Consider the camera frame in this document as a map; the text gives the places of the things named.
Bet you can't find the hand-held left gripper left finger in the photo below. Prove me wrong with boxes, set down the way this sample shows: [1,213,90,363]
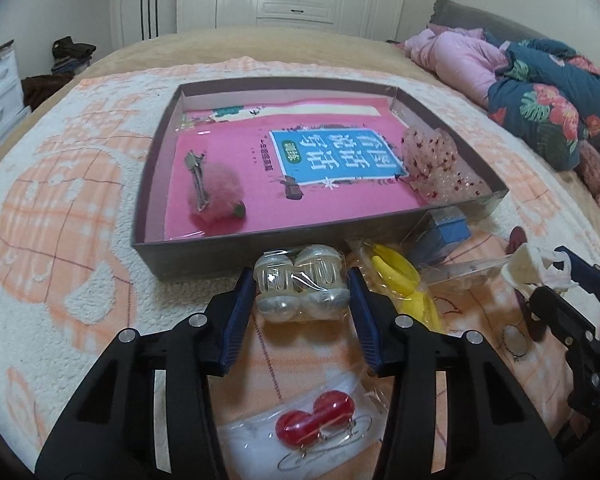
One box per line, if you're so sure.
[35,265,257,480]

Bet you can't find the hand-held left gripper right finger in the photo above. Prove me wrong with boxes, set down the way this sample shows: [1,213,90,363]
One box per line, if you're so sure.
[346,265,567,480]

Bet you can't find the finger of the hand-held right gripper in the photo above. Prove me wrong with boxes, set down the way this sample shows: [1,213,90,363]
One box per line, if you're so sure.
[527,284,600,347]
[554,245,600,307]

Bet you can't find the white claw hair clip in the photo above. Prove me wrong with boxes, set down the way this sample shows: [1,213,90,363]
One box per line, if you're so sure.
[501,244,578,292]

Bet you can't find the yellow hair clips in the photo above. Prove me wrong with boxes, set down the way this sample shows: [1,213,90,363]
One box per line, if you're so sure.
[349,240,447,332]

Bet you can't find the dark red hair clip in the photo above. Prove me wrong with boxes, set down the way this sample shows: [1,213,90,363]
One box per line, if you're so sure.
[509,226,546,342]

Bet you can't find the clear pearl hair claw pack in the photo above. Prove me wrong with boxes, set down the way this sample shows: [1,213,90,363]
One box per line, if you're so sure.
[252,244,353,322]

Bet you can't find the grey shallow cardboard box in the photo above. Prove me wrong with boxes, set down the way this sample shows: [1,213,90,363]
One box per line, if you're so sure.
[131,78,510,282]

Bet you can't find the clear plastic packet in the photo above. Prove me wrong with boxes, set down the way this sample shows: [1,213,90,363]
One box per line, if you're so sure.
[420,255,513,297]

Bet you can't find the red ball earrings in bag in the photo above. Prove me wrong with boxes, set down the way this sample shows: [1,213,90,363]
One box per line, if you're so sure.
[219,372,387,478]

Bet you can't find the small blue box in wrap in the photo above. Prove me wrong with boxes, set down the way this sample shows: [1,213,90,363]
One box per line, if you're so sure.
[402,209,472,267]

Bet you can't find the pink fluffy hair clip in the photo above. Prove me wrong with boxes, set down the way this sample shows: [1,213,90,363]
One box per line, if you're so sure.
[184,150,247,223]

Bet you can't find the pink book with blue label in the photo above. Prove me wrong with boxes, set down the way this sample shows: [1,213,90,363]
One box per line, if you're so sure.
[164,102,433,241]

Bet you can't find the blue floral quilt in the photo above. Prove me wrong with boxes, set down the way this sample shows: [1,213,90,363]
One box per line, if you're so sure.
[487,40,600,172]

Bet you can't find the pink jacket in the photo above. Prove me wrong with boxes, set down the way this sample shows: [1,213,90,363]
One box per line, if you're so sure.
[405,27,512,107]

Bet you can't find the grey headboard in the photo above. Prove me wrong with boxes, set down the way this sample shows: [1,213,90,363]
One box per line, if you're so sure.
[427,0,561,43]

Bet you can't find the beige bed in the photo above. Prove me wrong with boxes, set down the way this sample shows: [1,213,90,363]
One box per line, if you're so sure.
[0,25,600,480]

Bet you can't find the pile of dark clothes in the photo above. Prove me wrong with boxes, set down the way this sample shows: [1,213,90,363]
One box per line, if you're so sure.
[50,36,97,76]

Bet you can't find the white door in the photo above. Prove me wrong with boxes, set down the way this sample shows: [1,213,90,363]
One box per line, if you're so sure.
[111,0,181,48]

